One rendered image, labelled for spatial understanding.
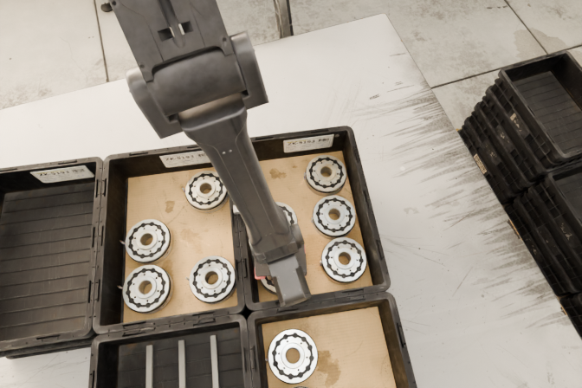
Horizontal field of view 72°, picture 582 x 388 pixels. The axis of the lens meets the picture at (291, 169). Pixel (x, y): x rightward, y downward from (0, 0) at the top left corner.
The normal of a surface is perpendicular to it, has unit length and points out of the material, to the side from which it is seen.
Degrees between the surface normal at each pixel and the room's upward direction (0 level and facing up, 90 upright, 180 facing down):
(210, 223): 0
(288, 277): 9
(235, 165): 81
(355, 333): 0
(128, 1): 49
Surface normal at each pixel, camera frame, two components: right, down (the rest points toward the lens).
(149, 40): 0.17, 0.37
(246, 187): 0.30, 0.77
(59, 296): 0.00, -0.44
